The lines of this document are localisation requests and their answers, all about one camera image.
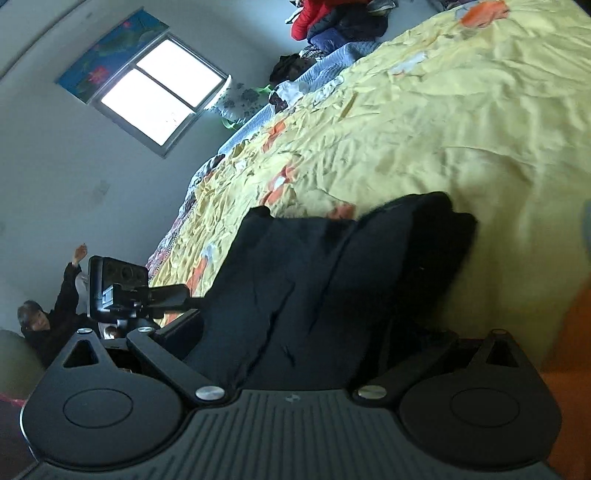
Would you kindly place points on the green plastic chair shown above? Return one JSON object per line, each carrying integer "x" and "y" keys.
{"x": 227, "y": 122}

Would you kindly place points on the navy puffer jacket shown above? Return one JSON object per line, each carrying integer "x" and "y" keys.
{"x": 351, "y": 27}

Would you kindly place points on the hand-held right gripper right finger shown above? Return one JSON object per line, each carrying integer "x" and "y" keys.
{"x": 415, "y": 369}

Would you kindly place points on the white and black cloth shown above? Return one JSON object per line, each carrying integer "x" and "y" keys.
{"x": 288, "y": 92}

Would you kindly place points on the floral print pillow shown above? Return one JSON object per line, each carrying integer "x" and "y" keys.
{"x": 238, "y": 99}

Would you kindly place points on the window with grey frame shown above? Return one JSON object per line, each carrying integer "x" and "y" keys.
{"x": 161, "y": 90}

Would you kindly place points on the lotus flower wall poster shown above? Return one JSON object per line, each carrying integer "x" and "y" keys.
{"x": 106, "y": 55}

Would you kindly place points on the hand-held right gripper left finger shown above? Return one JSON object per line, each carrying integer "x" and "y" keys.
{"x": 175, "y": 369}

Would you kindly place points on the yellow floral bedsheet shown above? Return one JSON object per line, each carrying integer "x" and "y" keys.
{"x": 438, "y": 115}

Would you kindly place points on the black pants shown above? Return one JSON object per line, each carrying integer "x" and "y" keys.
{"x": 323, "y": 286}

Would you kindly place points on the blue quilted blanket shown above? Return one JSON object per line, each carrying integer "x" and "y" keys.
{"x": 323, "y": 64}

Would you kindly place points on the black duffel bag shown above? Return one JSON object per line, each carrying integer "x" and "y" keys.
{"x": 288, "y": 67}

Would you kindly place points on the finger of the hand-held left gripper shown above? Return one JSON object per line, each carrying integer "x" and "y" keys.
{"x": 171, "y": 295}

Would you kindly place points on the red puffer jacket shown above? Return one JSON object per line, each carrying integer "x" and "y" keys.
{"x": 314, "y": 16}

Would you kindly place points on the olive green cloth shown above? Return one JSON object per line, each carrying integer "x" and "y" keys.
{"x": 16, "y": 360}

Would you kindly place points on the floral patterned quilt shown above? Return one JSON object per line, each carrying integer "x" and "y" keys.
{"x": 184, "y": 217}

